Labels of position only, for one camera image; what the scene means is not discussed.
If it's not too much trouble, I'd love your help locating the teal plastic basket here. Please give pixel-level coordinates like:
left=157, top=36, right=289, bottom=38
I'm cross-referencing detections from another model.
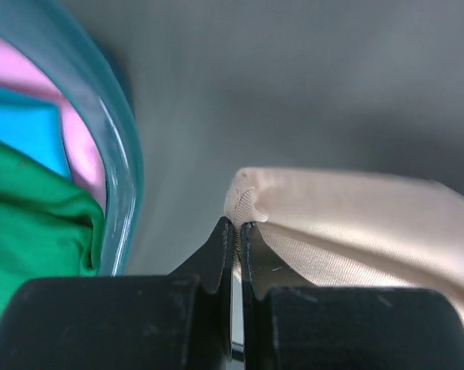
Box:
left=0, top=1, right=144, bottom=276

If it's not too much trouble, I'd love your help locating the beige t-shirt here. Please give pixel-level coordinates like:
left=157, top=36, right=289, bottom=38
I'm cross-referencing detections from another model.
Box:
left=224, top=167, right=464, bottom=319

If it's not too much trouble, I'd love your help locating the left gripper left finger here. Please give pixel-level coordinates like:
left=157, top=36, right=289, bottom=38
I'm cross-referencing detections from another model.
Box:
left=0, top=218, right=234, bottom=369

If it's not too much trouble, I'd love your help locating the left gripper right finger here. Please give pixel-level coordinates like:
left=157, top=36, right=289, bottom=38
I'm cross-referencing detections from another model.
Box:
left=240, top=224, right=464, bottom=369

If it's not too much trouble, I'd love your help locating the green t-shirt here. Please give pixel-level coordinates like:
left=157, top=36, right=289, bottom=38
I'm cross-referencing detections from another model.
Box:
left=0, top=143, right=105, bottom=315

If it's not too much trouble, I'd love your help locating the pink t-shirt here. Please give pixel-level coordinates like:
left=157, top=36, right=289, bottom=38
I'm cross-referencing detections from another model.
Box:
left=0, top=38, right=106, bottom=209

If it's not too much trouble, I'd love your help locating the blue t-shirt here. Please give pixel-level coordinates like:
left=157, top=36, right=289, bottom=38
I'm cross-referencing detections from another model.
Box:
left=0, top=86, right=72, bottom=180

